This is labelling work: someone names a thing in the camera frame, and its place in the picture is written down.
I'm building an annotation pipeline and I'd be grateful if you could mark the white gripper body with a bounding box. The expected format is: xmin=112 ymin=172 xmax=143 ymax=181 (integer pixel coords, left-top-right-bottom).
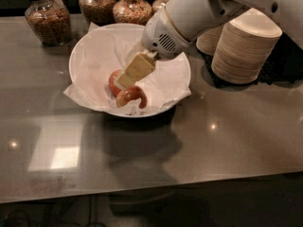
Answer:
xmin=141 ymin=8 xmax=190 ymax=60

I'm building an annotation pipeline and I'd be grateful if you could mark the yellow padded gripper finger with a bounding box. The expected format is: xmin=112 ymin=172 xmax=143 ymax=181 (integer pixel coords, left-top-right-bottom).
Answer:
xmin=114 ymin=52 xmax=156 ymax=90

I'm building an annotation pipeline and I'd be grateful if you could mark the red apple front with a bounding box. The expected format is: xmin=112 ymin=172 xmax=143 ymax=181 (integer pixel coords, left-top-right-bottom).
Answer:
xmin=116 ymin=86 xmax=148 ymax=109

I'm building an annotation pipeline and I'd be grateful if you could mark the red apple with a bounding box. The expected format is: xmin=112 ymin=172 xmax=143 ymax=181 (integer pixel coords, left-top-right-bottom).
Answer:
xmin=109 ymin=70 xmax=120 ymax=96
xmin=116 ymin=86 xmax=148 ymax=109

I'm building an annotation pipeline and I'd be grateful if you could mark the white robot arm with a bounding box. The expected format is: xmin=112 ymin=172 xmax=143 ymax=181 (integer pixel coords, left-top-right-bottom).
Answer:
xmin=115 ymin=0 xmax=303 ymax=89

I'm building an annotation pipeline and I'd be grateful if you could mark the red apple rear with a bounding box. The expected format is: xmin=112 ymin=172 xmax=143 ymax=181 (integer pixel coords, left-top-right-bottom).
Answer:
xmin=109 ymin=70 xmax=120 ymax=96

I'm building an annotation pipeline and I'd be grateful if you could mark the paper bowl stack rear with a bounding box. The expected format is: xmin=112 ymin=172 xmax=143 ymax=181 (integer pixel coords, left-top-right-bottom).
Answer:
xmin=196 ymin=26 xmax=223 ymax=56

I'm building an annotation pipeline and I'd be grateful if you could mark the paper bowl stack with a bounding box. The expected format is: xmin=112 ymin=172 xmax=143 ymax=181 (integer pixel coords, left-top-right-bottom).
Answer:
xmin=211 ymin=9 xmax=282 ymax=84
xmin=196 ymin=26 xmax=223 ymax=56

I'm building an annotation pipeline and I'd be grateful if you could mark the paper bowl stack front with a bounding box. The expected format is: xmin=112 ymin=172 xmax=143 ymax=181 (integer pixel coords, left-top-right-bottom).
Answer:
xmin=211 ymin=9 xmax=282 ymax=84

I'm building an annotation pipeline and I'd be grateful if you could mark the white tissue paper liner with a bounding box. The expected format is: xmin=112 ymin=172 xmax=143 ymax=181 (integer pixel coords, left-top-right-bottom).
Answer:
xmin=62 ymin=22 xmax=192 ymax=116

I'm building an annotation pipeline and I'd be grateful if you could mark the glass cereal jar far left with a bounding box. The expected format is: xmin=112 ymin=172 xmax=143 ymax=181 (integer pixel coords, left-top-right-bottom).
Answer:
xmin=25 ymin=0 xmax=71 ymax=46

